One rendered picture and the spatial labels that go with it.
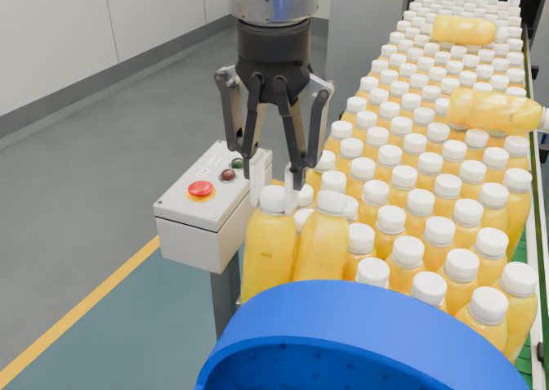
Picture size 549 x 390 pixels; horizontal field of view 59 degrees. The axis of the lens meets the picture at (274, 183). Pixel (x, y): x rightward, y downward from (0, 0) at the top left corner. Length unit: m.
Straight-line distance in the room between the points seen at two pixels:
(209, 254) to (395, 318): 0.39
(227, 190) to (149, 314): 1.38
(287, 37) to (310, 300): 0.24
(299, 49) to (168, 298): 1.69
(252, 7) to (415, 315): 0.30
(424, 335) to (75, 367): 1.69
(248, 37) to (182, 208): 0.29
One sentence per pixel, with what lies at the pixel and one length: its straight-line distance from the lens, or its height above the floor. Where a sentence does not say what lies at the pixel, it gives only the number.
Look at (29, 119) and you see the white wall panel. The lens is 3.58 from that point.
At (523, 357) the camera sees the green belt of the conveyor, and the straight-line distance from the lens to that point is 0.83.
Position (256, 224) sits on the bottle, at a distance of 0.61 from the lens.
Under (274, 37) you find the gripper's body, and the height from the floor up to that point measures 1.36.
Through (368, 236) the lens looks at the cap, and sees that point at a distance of 0.67.
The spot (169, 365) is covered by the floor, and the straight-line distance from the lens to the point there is 1.88.
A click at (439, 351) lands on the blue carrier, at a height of 1.23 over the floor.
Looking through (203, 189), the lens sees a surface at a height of 1.11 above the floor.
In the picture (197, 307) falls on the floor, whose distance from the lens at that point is 2.03.
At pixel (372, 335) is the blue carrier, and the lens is 0.35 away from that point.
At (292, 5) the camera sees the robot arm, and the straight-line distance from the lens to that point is 0.47.
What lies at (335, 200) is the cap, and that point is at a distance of 0.62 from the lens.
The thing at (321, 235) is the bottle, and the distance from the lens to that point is 0.63.
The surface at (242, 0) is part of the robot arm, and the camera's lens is 0.47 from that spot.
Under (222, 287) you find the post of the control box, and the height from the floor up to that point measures 0.88.
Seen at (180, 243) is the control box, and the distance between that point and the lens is 0.72.
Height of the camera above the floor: 1.51
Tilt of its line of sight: 34 degrees down
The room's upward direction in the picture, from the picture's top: straight up
